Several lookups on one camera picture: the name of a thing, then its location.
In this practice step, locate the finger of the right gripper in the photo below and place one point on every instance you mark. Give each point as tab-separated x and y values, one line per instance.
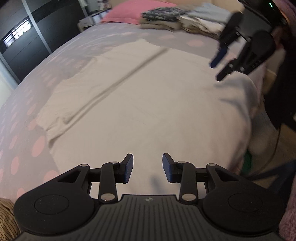
218	57
229	68

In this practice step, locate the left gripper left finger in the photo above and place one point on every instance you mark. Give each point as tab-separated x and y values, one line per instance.
126	168

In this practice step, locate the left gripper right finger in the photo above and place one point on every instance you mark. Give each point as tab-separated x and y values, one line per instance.
170	168

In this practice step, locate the cream white t-shirt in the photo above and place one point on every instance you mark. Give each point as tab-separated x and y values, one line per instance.
148	100

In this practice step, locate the white folded shirt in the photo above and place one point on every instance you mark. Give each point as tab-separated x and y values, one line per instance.
201	27

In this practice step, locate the beige padded headboard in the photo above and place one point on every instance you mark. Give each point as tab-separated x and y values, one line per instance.
230	5

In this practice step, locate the light blue folded garment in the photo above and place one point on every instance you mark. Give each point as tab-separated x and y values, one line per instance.
210	12

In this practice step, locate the dark floral folded garment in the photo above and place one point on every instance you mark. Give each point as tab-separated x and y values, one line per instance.
169	14

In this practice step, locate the beige olive folded garment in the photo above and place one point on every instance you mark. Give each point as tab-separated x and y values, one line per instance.
160	25

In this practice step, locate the grey pink-dotted bed sheet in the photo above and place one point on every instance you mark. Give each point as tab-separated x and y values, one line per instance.
25	160

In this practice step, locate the pink pillow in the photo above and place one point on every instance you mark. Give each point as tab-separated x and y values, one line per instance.
130	12

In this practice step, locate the purple fuzzy sleeve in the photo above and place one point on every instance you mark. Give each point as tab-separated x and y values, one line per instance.
287	192

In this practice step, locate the brown striped garment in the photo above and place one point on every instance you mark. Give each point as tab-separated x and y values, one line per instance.
9	229

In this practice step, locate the white bedside cabinet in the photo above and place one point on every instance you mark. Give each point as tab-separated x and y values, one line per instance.
92	19

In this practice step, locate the black wardrobe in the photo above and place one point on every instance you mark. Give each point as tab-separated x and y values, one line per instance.
32	30

